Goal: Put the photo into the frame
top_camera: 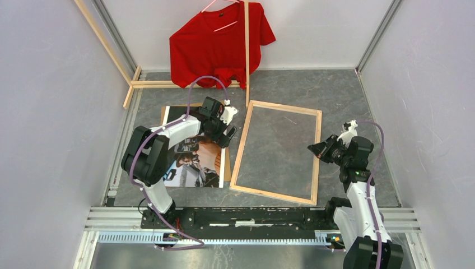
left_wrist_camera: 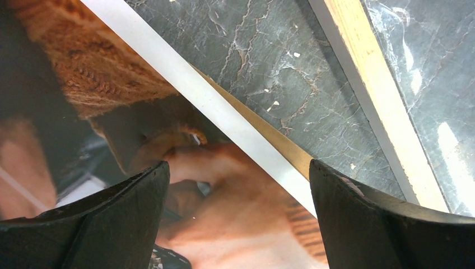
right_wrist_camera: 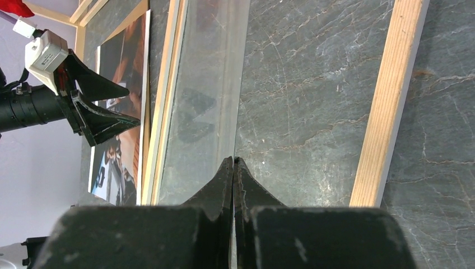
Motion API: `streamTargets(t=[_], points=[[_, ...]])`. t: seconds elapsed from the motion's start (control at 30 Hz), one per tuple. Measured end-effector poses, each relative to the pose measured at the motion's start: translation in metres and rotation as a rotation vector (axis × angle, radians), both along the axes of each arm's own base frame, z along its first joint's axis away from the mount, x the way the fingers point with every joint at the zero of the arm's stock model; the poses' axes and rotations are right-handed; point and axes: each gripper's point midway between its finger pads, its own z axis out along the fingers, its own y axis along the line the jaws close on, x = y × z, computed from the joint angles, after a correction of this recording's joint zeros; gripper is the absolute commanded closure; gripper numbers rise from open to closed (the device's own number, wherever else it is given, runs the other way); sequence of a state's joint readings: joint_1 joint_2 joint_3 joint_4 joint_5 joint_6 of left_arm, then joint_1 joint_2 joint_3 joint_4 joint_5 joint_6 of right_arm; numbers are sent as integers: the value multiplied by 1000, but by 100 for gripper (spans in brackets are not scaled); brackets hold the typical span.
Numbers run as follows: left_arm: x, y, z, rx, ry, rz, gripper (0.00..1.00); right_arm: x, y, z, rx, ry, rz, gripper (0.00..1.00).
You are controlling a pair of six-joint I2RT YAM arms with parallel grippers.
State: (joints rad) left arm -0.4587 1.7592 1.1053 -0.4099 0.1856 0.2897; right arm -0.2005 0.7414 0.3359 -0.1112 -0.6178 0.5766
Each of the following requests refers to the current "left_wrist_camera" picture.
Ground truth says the brown cardboard backing board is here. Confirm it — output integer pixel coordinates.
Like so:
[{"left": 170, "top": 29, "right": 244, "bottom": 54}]
[{"left": 195, "top": 68, "right": 313, "bottom": 180}]

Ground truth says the light wooden picture frame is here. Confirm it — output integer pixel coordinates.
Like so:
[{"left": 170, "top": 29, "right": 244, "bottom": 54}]
[{"left": 309, "top": 0, "right": 449, "bottom": 212}]

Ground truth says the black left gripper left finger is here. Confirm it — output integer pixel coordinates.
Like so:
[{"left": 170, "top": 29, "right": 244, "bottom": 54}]
[{"left": 1, "top": 161, "right": 170, "bottom": 268}]

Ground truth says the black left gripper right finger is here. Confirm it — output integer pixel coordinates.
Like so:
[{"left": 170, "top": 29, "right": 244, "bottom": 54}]
[{"left": 309, "top": 159, "right": 474, "bottom": 268}]

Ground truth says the printed photo with white border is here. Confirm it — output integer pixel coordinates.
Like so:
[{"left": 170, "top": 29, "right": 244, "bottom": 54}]
[{"left": 1, "top": 1, "right": 329, "bottom": 268}]

